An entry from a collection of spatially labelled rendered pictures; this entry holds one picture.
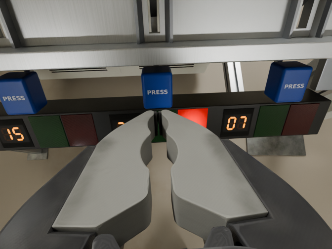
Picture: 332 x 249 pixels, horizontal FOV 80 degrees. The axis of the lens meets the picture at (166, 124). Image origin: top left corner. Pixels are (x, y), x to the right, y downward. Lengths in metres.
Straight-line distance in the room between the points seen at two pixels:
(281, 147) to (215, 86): 0.39
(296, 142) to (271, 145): 0.11
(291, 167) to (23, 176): 1.11
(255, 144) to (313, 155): 0.26
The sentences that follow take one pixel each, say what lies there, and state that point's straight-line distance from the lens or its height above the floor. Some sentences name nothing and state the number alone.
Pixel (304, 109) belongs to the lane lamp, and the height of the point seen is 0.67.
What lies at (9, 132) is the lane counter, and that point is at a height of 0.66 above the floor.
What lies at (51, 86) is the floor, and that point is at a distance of 1.05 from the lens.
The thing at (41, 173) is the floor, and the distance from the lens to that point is 0.98.
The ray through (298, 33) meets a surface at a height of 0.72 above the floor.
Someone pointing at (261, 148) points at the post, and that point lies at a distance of 0.95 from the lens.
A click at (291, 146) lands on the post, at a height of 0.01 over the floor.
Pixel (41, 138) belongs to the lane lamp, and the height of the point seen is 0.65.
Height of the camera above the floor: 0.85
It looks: 77 degrees down
